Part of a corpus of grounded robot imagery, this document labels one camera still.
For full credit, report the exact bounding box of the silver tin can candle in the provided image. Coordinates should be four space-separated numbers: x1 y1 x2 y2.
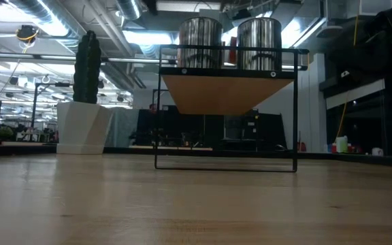
229 16 283 71
177 16 224 69

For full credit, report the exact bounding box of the grey fabric curtain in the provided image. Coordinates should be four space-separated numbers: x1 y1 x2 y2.
104 107 140 148

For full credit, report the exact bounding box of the black room divider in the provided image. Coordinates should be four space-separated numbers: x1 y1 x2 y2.
137 108 287 152

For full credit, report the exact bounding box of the white faceted plant pot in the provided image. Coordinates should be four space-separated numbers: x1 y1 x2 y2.
56 101 114 156

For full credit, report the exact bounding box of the white plastic jug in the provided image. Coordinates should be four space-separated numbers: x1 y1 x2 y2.
335 135 349 154

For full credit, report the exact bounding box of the green potted plant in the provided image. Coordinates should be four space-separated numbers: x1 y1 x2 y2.
0 125 15 139

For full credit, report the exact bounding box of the wooden shelf black metal frame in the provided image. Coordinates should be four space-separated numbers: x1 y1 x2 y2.
154 44 309 174

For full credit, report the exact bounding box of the silver round air duct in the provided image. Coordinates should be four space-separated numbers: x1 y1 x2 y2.
116 0 143 21

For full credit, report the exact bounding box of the yellow power cord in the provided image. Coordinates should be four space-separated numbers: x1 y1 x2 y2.
335 0 360 139

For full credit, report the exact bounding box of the black extrusion frame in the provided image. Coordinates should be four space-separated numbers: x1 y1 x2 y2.
0 142 392 168

